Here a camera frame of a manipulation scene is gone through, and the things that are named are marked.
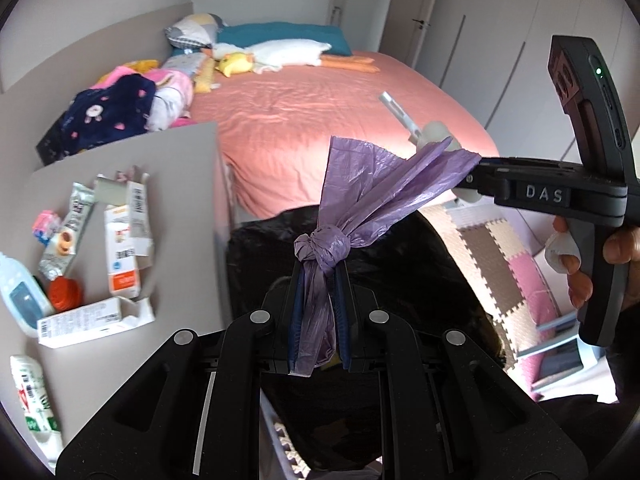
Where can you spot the grey printed cushion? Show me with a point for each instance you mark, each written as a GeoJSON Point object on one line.
{"type": "Point", "coordinates": [185, 62]}

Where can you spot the white green red packet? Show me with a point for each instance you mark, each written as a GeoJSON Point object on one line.
{"type": "Point", "coordinates": [35, 400]}

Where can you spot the person's right hand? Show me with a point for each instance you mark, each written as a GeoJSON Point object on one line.
{"type": "Point", "coordinates": [575, 280]}

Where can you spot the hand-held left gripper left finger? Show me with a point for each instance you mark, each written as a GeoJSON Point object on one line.
{"type": "Point", "coordinates": [296, 320]}

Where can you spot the orange label milk carton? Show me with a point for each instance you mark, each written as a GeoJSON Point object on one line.
{"type": "Point", "coordinates": [122, 250]}

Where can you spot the yellow long cushion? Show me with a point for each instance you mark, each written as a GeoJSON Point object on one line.
{"type": "Point", "coordinates": [206, 77]}

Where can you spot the pale green snack wrapper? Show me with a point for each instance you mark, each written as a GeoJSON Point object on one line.
{"type": "Point", "coordinates": [65, 230]}

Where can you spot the black trash bag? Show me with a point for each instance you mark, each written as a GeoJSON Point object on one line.
{"type": "Point", "coordinates": [415, 280]}

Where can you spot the orange bottle cap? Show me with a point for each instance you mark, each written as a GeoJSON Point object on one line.
{"type": "Point", "coordinates": [65, 294]}

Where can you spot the patchwork pillow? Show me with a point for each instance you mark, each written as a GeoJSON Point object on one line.
{"type": "Point", "coordinates": [192, 30]}

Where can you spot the teal pillow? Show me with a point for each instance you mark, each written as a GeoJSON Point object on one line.
{"type": "Point", "coordinates": [280, 32]}

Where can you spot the pale blue plastic object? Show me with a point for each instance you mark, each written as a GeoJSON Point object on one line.
{"type": "Point", "coordinates": [560, 345]}

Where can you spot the white goose plush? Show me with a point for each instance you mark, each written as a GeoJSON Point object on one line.
{"type": "Point", "coordinates": [290, 52]}

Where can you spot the bed with pink sheet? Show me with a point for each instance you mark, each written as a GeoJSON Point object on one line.
{"type": "Point", "coordinates": [320, 110]}

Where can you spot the white door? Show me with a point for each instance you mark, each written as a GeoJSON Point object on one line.
{"type": "Point", "coordinates": [410, 5]}

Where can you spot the flattened white carton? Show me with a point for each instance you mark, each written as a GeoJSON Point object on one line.
{"type": "Point", "coordinates": [85, 322]}

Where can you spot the clear plastic bottle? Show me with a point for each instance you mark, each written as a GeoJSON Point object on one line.
{"type": "Point", "coordinates": [22, 295]}

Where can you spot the foam puzzle mat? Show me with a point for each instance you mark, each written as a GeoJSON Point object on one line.
{"type": "Point", "coordinates": [505, 260]}

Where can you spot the yellow duck plush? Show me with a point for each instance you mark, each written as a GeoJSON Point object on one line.
{"type": "Point", "coordinates": [235, 64]}

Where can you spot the navy printed blanket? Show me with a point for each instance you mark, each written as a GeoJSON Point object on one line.
{"type": "Point", "coordinates": [110, 110]}

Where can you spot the grey plastic stick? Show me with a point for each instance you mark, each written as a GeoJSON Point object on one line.
{"type": "Point", "coordinates": [400, 112]}

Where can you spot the purple plastic bag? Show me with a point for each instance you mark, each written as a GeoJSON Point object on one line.
{"type": "Point", "coordinates": [370, 180]}

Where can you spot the white wardrobe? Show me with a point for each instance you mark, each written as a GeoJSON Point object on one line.
{"type": "Point", "coordinates": [500, 35]}

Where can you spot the pink cloth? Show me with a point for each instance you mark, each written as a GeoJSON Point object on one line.
{"type": "Point", "coordinates": [172, 90]}

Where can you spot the black box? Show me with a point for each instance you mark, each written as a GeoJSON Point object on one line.
{"type": "Point", "coordinates": [49, 146]}

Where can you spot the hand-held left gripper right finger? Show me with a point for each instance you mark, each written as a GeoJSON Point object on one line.
{"type": "Point", "coordinates": [342, 320]}

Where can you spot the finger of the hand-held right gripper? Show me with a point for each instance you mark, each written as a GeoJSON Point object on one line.
{"type": "Point", "coordinates": [485, 177]}

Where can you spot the pink puzzle cube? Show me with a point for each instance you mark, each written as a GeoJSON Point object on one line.
{"type": "Point", "coordinates": [46, 226]}

